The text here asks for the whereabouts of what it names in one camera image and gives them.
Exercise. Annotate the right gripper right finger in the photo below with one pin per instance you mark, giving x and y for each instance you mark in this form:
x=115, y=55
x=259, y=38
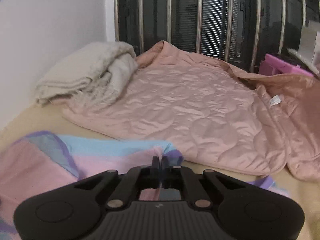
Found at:
x=186, y=182

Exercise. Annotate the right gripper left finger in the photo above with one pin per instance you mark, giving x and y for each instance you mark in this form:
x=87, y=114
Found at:
x=133, y=183

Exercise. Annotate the pink purple blue garment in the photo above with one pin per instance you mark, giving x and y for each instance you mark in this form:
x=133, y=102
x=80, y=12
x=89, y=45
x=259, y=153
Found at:
x=43, y=161

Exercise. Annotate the pink quilted jacket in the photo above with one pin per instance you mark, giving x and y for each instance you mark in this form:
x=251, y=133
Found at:
x=216, y=114

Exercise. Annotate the beige knitted fringed blanket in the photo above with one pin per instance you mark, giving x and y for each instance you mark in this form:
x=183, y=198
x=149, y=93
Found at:
x=97, y=73

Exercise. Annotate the steel window railing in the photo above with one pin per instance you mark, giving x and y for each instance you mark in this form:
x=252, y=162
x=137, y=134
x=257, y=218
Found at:
x=241, y=32

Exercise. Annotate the stack of white boxes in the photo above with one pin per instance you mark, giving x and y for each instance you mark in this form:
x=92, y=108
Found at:
x=309, y=44

